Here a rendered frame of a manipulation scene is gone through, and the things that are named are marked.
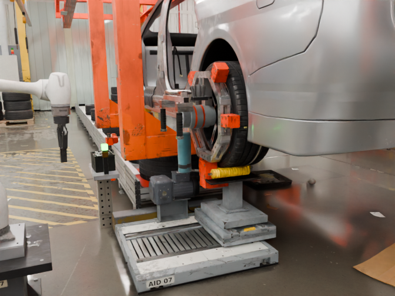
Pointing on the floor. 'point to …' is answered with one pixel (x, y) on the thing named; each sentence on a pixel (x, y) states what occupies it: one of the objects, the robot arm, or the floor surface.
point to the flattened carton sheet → (381, 266)
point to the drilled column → (104, 202)
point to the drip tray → (270, 177)
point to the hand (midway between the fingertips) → (63, 155)
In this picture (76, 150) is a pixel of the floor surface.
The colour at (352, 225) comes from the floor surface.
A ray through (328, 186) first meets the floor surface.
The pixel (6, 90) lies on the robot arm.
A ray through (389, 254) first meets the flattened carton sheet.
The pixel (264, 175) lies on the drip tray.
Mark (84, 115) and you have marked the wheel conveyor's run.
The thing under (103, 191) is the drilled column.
